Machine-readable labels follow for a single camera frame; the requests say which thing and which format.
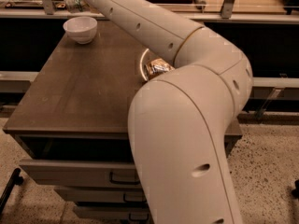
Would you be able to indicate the green 7up soda can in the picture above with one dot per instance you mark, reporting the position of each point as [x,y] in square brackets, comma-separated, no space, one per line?
[73,6]

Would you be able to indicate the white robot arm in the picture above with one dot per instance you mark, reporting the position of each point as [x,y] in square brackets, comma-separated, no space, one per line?
[177,121]

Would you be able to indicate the white ceramic bowl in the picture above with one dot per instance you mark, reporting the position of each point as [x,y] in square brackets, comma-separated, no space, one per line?
[81,29]

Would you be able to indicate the crumpled gold snack bag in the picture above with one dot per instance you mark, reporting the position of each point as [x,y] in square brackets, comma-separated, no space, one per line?
[156,67]

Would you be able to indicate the grey drawer cabinet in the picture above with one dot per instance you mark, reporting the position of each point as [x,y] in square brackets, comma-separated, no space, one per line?
[77,108]

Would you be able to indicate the middle grey drawer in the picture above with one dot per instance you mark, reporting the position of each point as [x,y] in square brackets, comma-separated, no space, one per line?
[100,195]

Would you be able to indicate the grey drawer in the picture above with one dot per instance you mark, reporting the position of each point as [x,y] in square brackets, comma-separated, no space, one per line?
[87,174]
[100,195]
[120,213]

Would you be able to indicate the bottom grey drawer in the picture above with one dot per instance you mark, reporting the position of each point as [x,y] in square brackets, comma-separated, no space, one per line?
[120,213]

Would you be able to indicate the top grey drawer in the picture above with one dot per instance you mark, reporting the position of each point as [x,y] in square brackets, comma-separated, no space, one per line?
[87,174]

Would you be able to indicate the black chair leg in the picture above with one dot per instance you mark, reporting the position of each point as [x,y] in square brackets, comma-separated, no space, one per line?
[15,180]

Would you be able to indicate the metal shelf rail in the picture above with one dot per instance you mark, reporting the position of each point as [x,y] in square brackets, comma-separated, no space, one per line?
[204,17]

